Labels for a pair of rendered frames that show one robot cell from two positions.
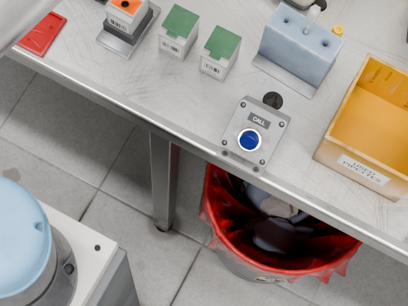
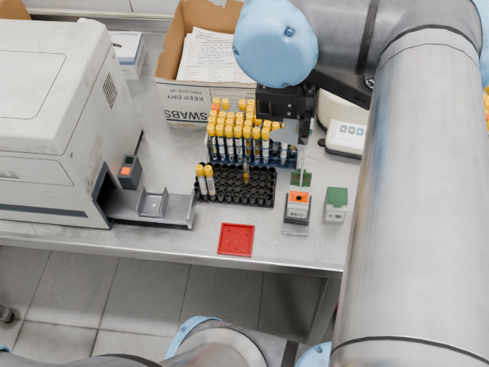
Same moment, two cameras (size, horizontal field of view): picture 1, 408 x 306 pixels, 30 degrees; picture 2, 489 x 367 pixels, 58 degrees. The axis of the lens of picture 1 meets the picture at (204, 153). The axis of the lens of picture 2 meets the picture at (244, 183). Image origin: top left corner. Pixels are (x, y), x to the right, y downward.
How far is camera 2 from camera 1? 0.37 m
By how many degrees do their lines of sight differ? 17
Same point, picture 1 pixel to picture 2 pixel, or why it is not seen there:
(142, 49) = (313, 226)
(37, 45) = (244, 250)
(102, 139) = (244, 314)
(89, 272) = not seen: outside the picture
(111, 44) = (293, 230)
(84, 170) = not seen: hidden behind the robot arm
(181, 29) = (341, 200)
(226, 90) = not seen: hidden behind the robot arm
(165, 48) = (330, 218)
